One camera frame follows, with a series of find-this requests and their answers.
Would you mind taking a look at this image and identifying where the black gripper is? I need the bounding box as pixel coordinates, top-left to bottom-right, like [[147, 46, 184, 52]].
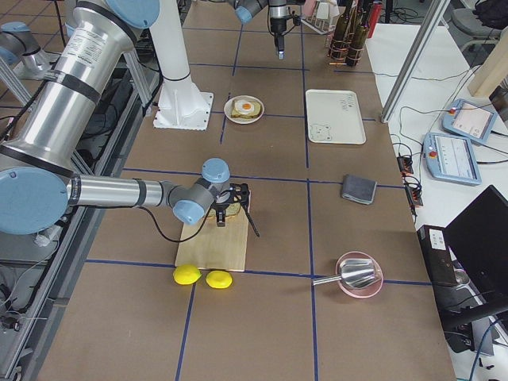
[[213, 183, 260, 237], [268, 6, 300, 60]]

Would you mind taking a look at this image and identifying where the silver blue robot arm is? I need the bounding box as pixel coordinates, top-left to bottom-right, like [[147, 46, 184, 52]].
[[227, 0, 305, 60], [1, 1, 249, 235]]

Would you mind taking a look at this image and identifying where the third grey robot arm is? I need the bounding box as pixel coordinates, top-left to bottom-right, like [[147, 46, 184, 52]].
[[1, 21, 52, 79]]

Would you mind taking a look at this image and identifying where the cream bear serving tray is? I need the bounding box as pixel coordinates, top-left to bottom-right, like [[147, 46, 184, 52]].
[[306, 89, 367, 145]]

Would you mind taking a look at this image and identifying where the wooden cutting board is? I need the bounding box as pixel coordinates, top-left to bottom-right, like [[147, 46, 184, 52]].
[[175, 210, 248, 271]]

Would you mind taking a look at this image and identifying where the dark glass wine bottle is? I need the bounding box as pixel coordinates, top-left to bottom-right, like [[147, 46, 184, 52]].
[[345, 11, 370, 67], [329, 0, 353, 60]]

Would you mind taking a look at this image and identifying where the bread slice with egg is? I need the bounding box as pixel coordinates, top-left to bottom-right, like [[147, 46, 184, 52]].
[[230, 98, 262, 119]]

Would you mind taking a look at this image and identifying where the yellow lemon half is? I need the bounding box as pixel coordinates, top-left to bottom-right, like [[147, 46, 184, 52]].
[[206, 270, 233, 290]]

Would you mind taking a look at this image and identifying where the white round plate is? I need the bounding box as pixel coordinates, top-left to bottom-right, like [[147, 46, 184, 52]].
[[224, 95, 264, 125]]

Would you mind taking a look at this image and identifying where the folded grey cloth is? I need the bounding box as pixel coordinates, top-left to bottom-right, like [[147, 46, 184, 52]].
[[341, 174, 378, 205]]

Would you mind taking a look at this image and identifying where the metal scoop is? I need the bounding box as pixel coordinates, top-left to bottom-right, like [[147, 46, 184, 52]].
[[313, 258, 381, 290]]

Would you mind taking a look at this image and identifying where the pink bowl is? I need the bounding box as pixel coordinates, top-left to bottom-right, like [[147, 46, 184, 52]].
[[335, 251, 384, 298]]

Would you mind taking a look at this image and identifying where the orange electronics board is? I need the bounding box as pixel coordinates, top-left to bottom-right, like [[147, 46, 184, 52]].
[[397, 156, 414, 175]]

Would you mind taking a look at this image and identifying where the blue teach pendant far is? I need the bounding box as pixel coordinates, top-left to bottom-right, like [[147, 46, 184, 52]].
[[441, 98, 498, 145]]

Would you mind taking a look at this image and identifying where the blue teach pendant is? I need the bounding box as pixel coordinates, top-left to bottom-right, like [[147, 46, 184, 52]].
[[441, 98, 498, 145], [423, 133, 482, 186]]

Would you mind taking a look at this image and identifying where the blue teach pendant near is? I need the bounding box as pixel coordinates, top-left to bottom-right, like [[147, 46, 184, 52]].
[[423, 133, 482, 186]]

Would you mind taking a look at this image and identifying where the black computer box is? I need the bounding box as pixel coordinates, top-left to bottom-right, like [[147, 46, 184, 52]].
[[417, 225, 470, 287]]

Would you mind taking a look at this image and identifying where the black laptop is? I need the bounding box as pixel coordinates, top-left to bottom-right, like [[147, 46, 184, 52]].
[[444, 185, 507, 294]]

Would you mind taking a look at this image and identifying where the white wire dish rack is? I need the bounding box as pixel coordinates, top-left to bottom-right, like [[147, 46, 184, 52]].
[[301, 0, 340, 35]]

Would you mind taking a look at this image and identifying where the copper wire bottle rack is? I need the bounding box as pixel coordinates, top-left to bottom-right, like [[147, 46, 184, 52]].
[[328, 38, 365, 67]]

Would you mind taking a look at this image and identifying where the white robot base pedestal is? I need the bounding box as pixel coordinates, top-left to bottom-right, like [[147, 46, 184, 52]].
[[150, 1, 214, 131]]

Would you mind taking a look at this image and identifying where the aluminium frame post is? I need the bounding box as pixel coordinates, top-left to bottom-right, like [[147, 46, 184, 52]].
[[380, 0, 451, 123]]

